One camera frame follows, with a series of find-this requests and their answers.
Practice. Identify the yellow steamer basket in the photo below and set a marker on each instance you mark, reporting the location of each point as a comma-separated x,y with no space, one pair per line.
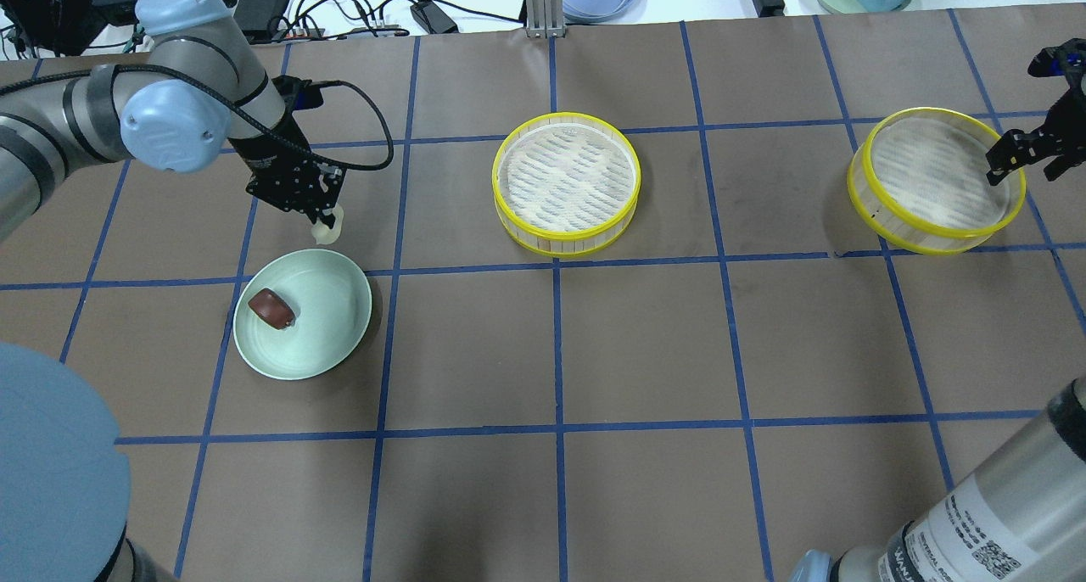
565,185
919,181

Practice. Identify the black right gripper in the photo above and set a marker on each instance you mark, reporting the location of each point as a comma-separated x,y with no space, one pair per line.
1055,126

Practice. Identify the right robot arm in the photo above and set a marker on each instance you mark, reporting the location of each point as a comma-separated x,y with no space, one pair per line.
1019,515

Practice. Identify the white bun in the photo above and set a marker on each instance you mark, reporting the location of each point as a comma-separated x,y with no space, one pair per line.
324,236

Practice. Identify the aluminium frame post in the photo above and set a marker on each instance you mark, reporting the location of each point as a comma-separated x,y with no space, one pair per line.
545,19

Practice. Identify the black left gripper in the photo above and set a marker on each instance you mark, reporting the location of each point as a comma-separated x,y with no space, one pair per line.
268,156

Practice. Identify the mint green plate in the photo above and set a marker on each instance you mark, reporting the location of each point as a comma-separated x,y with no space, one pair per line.
332,301

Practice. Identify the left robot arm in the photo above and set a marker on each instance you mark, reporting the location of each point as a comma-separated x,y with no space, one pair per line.
66,487

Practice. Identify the black power adapter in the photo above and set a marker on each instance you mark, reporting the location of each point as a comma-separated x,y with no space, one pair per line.
432,19

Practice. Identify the brown bun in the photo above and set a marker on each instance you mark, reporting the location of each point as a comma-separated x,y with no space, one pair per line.
272,309

